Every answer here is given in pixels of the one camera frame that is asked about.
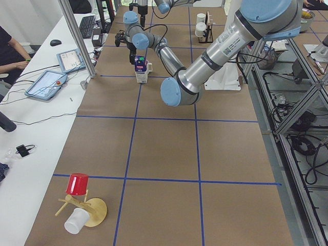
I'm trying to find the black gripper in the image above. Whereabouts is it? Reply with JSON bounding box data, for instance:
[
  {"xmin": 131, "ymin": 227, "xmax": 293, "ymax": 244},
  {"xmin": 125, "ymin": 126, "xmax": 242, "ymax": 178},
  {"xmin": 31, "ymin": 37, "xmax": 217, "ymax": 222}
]
[{"xmin": 115, "ymin": 30, "xmax": 136, "ymax": 65}]

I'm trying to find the blue white milk carton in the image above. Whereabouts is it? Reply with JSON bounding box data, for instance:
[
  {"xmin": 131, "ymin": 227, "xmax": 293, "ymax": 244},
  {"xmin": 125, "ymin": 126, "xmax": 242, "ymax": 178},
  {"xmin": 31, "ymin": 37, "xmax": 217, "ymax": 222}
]
[{"xmin": 134, "ymin": 55, "xmax": 149, "ymax": 84}]

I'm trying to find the white ribbed mug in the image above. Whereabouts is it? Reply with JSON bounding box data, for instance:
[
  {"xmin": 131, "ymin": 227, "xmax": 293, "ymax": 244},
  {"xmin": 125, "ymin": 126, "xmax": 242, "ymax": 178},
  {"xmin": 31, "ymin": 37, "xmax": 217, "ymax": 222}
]
[{"xmin": 147, "ymin": 62, "xmax": 153, "ymax": 73}]

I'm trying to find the person forearm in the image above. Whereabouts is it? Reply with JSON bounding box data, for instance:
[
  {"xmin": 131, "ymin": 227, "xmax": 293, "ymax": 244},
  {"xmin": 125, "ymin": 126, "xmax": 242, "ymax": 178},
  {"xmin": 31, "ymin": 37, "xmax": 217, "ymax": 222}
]
[{"xmin": 0, "ymin": 63, "xmax": 18, "ymax": 74}]

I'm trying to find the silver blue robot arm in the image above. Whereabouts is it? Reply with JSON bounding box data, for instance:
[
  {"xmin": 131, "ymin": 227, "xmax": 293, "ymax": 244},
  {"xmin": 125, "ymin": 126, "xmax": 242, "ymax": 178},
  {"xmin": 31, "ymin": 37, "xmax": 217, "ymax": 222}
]
[
  {"xmin": 123, "ymin": 1, "xmax": 303, "ymax": 107},
  {"xmin": 154, "ymin": 0, "xmax": 199, "ymax": 14}
]

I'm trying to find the white cup on rack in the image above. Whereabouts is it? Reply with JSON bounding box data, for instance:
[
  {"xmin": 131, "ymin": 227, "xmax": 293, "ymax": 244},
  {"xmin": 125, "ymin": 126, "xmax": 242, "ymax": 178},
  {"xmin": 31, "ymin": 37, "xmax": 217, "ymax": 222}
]
[
  {"xmin": 195, "ymin": 22, "xmax": 207, "ymax": 37},
  {"xmin": 196, "ymin": 13, "xmax": 206, "ymax": 23}
]

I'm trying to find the white upper cup on rack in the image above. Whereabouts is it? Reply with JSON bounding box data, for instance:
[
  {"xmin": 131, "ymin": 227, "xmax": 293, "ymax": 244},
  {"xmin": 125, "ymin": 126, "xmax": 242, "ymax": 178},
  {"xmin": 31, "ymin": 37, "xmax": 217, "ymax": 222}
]
[{"xmin": 196, "ymin": 13, "xmax": 206, "ymax": 23}]

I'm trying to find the red plastic cup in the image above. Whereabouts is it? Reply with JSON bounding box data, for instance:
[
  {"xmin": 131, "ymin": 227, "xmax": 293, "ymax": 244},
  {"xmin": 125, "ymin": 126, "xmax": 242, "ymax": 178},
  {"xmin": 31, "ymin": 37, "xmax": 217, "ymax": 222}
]
[{"xmin": 66, "ymin": 173, "xmax": 89, "ymax": 196}]

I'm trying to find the wooden cup tree stand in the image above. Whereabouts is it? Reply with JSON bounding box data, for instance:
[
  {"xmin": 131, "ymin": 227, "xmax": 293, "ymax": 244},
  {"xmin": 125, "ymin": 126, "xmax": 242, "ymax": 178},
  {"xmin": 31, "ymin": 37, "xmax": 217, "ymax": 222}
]
[{"xmin": 55, "ymin": 190, "xmax": 108, "ymax": 227}]

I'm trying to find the white plastic cup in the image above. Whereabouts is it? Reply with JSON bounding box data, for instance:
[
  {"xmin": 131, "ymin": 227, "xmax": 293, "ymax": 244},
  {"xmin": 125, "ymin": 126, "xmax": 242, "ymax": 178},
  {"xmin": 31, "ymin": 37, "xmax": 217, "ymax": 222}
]
[{"xmin": 64, "ymin": 208, "xmax": 90, "ymax": 234}]

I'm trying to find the person hand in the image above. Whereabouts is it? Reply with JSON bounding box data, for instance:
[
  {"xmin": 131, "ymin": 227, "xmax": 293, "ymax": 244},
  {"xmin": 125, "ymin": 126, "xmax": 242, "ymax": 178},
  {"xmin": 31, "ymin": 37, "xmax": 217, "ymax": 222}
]
[{"xmin": 15, "ymin": 60, "xmax": 29, "ymax": 70}]

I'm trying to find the black keyboard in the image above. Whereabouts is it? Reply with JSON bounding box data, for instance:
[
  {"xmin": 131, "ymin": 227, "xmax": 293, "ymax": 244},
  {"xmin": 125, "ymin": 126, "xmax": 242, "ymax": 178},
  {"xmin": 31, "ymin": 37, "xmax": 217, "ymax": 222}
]
[{"xmin": 79, "ymin": 15, "xmax": 95, "ymax": 39}]

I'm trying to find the small metal cylinder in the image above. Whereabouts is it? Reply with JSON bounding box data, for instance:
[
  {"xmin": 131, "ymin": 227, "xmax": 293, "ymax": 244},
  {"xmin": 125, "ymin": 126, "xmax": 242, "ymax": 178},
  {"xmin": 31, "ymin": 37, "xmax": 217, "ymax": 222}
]
[{"xmin": 80, "ymin": 81, "xmax": 87, "ymax": 90}]

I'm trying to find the far teach pendant tablet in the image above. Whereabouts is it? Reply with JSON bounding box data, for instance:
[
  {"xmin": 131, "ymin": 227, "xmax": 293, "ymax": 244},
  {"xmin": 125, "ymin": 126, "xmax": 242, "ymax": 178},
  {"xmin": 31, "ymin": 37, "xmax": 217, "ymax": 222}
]
[{"xmin": 56, "ymin": 49, "xmax": 86, "ymax": 74}]

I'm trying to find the teach pendant tablet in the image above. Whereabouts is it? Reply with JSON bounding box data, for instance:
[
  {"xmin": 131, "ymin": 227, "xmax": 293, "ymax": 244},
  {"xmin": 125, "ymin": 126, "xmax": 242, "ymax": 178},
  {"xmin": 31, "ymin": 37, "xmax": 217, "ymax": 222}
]
[
  {"xmin": 56, "ymin": 49, "xmax": 86, "ymax": 74},
  {"xmin": 25, "ymin": 70, "xmax": 68, "ymax": 101}
]

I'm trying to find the black computer mouse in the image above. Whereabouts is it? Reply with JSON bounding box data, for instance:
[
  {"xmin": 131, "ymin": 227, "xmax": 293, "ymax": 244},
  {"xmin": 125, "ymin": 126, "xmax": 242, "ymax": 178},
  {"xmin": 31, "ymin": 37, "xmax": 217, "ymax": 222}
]
[{"xmin": 50, "ymin": 39, "xmax": 62, "ymax": 47}]

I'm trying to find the near teach pendant tablet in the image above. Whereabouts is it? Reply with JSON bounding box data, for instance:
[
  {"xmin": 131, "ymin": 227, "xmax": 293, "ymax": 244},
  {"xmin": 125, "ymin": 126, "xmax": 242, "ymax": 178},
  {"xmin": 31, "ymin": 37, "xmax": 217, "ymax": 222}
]
[{"xmin": 25, "ymin": 70, "xmax": 68, "ymax": 101}]

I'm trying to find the small black adapter box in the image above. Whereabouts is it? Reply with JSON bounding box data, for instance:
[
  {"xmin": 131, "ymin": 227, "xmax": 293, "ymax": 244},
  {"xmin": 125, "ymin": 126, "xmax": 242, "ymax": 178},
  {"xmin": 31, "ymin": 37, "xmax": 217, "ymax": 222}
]
[{"xmin": 16, "ymin": 145, "xmax": 30, "ymax": 157}]

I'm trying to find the aluminium frame post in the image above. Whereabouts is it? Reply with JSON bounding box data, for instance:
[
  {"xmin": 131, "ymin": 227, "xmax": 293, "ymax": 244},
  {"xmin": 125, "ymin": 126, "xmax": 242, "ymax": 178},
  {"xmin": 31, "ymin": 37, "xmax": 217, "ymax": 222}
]
[{"xmin": 58, "ymin": 0, "xmax": 96, "ymax": 78}]

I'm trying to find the black wire cup rack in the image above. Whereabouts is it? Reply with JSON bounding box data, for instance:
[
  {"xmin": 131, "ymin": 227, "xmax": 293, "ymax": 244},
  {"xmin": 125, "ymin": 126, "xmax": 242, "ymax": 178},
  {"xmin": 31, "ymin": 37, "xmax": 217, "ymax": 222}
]
[{"xmin": 197, "ymin": 11, "xmax": 213, "ymax": 44}]

